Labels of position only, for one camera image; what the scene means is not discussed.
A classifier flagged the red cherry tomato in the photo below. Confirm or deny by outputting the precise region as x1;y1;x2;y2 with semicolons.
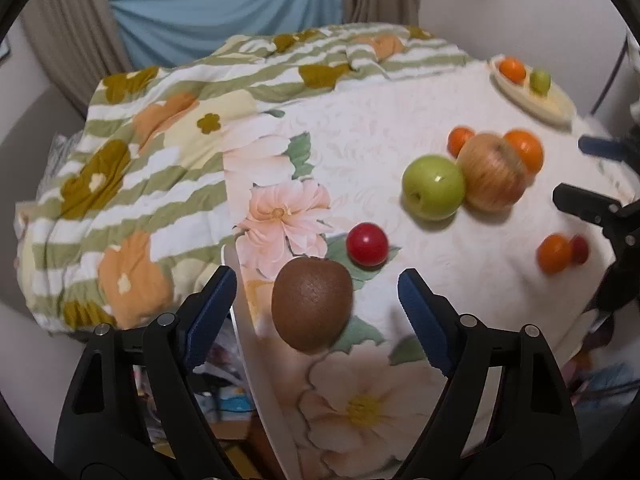
570;235;590;266
345;222;390;268

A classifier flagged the large green apple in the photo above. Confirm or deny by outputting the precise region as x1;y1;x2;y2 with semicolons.
401;155;465;221

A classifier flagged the blue cloth under window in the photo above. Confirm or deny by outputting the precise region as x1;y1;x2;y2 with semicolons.
108;0;343;70

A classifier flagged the red cherry tomato front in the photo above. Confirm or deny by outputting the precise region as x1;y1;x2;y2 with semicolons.
570;235;590;266

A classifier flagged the striped floral green quilt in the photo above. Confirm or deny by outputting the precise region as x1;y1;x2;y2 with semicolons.
15;23;470;334

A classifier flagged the small orange front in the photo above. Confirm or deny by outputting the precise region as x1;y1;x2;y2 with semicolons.
536;233;572;275

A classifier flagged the left beige curtain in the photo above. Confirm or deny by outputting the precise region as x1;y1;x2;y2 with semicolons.
21;0;132;113

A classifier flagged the small green apple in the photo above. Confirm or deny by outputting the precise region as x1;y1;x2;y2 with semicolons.
529;68;552;96

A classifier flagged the large orange on plate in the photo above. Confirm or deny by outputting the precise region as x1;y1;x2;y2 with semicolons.
498;56;527;84

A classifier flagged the yellow red apple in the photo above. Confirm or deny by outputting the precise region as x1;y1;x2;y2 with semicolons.
457;133;527;212

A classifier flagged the small orange tangerine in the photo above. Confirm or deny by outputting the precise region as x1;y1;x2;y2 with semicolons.
447;126;475;158

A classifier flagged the black cable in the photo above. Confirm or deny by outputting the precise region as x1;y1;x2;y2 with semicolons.
589;29;630;118

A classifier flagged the large orange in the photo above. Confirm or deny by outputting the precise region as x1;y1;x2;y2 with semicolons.
498;56;527;84
503;129;544;176

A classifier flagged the floral white tablecloth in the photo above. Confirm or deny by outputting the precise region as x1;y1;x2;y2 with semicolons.
229;62;639;479

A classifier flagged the brown kiwi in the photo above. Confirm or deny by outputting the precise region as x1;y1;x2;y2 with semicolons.
271;257;354;353

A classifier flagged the cream yellow plate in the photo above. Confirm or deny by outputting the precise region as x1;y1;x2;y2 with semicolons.
487;54;577;130

